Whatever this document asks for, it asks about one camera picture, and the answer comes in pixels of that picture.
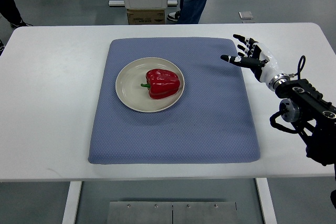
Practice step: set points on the white table left leg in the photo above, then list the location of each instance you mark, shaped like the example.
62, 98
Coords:
72, 203

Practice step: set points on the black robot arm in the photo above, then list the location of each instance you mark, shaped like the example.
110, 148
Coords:
303, 111

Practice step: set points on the white table right leg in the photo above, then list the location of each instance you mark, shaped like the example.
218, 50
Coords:
265, 201

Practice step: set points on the grey floor plate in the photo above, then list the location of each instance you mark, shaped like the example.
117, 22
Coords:
245, 15

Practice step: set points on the blue textured mat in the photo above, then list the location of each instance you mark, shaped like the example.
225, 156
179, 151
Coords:
210, 123

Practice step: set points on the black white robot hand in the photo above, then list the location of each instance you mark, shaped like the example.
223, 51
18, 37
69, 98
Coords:
258, 58

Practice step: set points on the cream round plate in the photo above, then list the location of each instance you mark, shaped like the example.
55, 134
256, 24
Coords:
133, 92

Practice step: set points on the white table leg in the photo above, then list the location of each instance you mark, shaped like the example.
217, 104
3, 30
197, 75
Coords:
265, 201
72, 203

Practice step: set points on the red bell pepper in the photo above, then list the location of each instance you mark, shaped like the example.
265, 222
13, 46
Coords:
161, 83

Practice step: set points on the black white sneaker left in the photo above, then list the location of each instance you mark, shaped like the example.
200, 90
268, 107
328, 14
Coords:
11, 13

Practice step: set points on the cardboard box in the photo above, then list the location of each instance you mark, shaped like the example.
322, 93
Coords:
146, 16

